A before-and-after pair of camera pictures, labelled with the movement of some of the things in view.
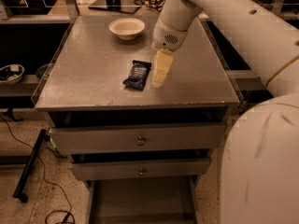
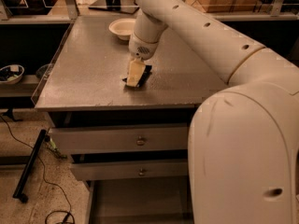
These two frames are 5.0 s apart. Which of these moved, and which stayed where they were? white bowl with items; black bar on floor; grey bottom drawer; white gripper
Moved: white gripper
Stayed: black bar on floor; grey bottom drawer; white bowl with items
